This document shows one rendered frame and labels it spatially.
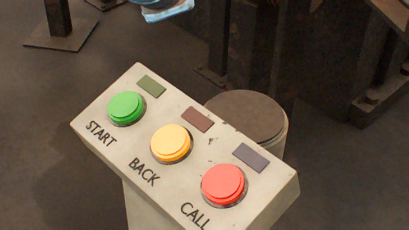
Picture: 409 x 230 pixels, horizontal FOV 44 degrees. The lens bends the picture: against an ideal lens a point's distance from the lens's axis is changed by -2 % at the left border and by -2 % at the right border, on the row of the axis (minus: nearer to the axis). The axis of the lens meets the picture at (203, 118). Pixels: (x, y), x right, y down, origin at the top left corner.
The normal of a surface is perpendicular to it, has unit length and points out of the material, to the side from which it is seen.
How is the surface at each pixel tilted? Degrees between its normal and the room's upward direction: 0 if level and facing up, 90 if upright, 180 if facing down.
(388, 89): 0
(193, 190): 20
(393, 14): 6
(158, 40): 0
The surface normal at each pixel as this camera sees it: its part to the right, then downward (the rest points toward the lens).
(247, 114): 0.02, -0.75
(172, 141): -0.22, -0.55
